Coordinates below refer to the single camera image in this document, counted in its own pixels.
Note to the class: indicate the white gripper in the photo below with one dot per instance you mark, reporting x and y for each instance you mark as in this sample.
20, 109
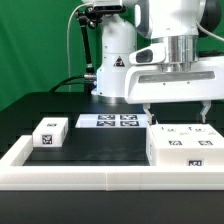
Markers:
148, 84

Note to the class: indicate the white cabinet door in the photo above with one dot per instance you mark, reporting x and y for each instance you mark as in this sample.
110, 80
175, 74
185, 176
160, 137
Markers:
202, 136
167, 136

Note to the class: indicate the white cabinet body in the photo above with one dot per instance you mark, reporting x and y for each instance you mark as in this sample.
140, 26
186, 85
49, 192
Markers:
182, 156

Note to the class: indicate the white cabinet top block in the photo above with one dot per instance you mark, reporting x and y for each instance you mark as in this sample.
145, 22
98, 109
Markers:
50, 132

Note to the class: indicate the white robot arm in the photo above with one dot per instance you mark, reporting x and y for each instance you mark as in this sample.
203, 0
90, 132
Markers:
177, 24

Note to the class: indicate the white flat tag plate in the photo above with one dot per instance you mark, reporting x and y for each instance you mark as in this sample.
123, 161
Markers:
111, 121

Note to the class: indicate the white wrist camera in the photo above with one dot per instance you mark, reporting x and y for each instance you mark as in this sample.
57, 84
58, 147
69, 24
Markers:
153, 54

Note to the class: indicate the black camera on mount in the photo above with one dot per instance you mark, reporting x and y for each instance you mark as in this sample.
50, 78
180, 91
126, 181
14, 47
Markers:
111, 9

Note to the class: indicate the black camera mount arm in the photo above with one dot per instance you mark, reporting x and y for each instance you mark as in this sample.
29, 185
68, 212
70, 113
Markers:
88, 18

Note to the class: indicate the white U-shaped table frame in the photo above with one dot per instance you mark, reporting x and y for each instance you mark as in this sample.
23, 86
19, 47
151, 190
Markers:
16, 175

